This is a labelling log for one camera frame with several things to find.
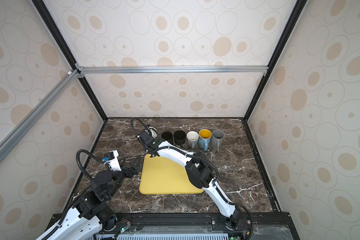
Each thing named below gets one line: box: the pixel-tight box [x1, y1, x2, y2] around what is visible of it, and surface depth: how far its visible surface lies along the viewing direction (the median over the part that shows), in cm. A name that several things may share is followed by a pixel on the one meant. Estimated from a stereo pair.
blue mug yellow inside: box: [198, 128, 212, 151], surface depth 99 cm
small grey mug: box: [186, 130, 199, 149], surface depth 99 cm
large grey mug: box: [211, 129, 226, 150], surface depth 99 cm
